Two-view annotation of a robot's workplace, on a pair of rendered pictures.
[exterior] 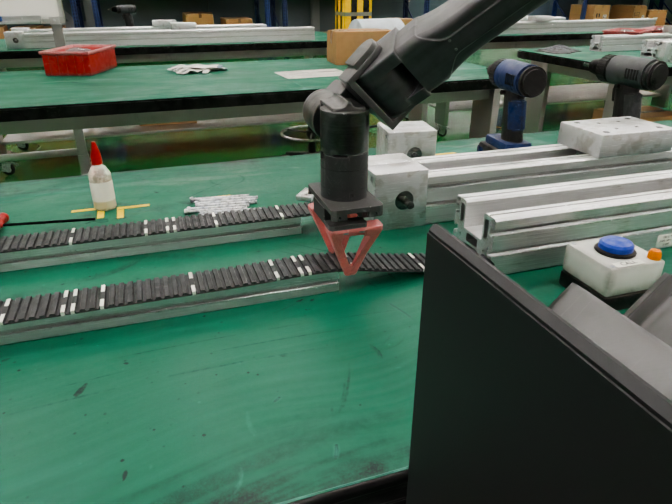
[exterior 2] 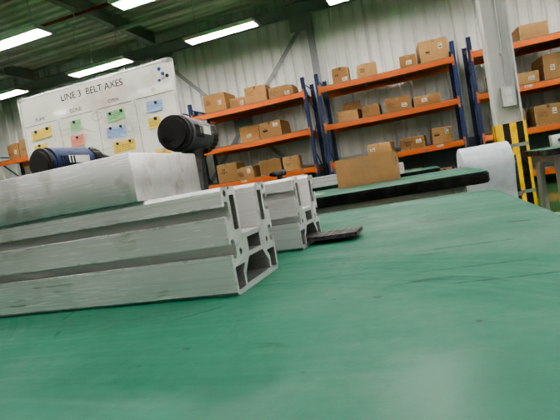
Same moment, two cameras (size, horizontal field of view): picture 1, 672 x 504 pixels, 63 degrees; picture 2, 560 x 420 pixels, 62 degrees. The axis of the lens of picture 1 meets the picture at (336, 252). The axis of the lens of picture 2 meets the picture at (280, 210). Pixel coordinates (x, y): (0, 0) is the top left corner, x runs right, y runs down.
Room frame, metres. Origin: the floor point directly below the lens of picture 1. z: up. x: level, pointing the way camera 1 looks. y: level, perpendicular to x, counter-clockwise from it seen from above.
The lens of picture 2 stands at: (0.64, -1.21, 0.86)
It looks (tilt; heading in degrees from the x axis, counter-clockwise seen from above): 3 degrees down; 37
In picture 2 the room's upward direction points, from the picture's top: 10 degrees counter-clockwise
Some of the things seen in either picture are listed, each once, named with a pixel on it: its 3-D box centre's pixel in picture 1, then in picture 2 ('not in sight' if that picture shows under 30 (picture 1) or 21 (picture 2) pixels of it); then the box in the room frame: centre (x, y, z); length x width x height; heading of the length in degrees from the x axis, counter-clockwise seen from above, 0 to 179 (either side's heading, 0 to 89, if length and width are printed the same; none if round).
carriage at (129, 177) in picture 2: not in sight; (101, 202); (0.90, -0.81, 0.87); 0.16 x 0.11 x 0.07; 108
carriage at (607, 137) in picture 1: (613, 143); not in sight; (1.00, -0.51, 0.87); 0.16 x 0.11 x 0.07; 108
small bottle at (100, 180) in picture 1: (99, 175); not in sight; (0.91, 0.41, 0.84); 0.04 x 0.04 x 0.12
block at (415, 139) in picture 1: (406, 150); not in sight; (1.11, -0.15, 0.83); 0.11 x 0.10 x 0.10; 10
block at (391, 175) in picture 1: (391, 193); not in sight; (0.85, -0.09, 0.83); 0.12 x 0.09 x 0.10; 18
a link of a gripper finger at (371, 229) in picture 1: (347, 236); not in sight; (0.63, -0.01, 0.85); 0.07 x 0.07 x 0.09; 18
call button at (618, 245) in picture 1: (615, 248); not in sight; (0.61, -0.34, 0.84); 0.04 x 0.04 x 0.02
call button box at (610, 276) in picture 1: (604, 268); not in sight; (0.62, -0.34, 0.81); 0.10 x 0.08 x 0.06; 18
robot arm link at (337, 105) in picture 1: (343, 127); not in sight; (0.64, -0.01, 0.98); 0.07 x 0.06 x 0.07; 16
